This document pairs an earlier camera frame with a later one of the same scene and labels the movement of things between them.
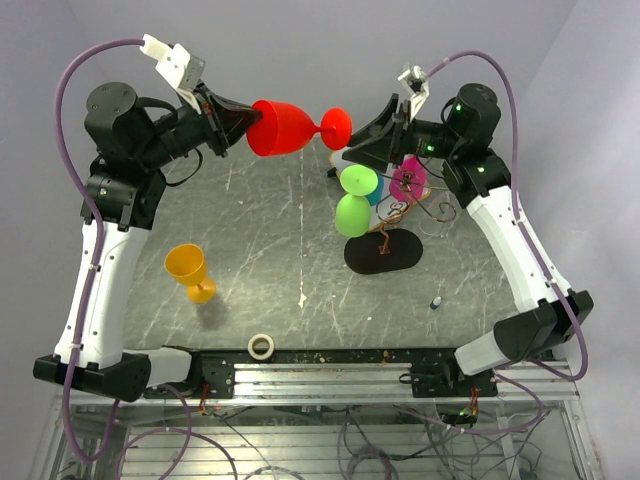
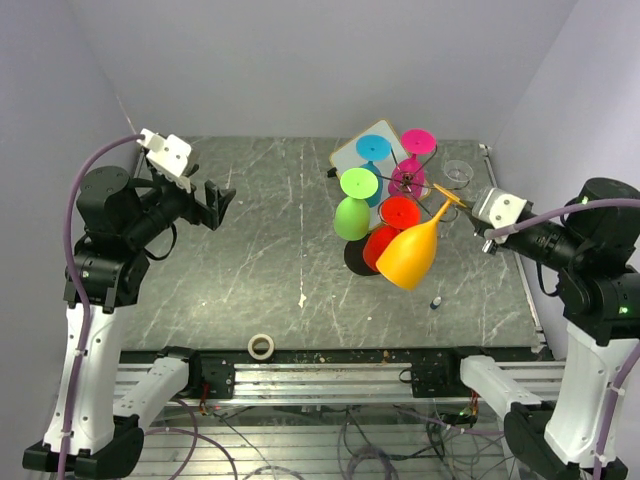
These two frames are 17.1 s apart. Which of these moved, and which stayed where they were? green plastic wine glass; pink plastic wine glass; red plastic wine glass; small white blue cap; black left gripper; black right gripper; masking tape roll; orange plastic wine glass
Moved: orange plastic wine glass; black right gripper; black left gripper; red plastic wine glass
Stayed: small white blue cap; masking tape roll; green plastic wine glass; pink plastic wine glass
